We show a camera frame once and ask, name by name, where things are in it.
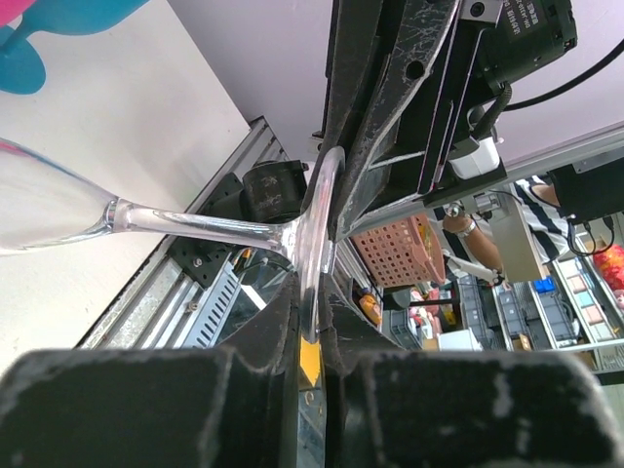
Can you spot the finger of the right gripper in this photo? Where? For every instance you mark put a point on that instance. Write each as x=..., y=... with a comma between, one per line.
x=354, y=60
x=421, y=34

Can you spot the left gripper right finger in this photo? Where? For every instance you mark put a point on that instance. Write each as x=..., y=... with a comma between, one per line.
x=390, y=407

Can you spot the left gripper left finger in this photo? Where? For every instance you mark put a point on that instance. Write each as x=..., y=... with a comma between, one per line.
x=232, y=405

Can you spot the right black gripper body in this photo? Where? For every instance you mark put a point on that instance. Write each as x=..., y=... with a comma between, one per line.
x=436, y=120

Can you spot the clear wine glass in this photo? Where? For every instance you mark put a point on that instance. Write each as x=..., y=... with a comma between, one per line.
x=44, y=205

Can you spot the cyan plastic wine glass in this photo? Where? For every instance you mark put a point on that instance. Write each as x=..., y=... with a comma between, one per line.
x=22, y=69

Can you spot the magenta wine glass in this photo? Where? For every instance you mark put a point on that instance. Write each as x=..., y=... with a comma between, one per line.
x=12, y=9

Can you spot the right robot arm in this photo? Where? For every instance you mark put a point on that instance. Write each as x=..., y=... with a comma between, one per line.
x=529, y=36

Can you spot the pink perforated basket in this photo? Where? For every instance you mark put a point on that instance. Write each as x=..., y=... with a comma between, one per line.
x=402, y=253

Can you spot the person in striped shirt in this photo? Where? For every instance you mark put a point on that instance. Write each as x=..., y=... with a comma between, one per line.
x=513, y=242

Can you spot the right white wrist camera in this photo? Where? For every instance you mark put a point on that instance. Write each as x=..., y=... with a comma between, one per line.
x=483, y=160

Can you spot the blue slotted cable duct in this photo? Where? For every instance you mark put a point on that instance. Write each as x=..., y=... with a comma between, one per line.
x=205, y=324

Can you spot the aluminium front rail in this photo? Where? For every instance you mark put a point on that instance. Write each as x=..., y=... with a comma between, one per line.
x=188, y=293

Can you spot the right black base bracket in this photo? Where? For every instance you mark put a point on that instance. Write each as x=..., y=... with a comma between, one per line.
x=270, y=192

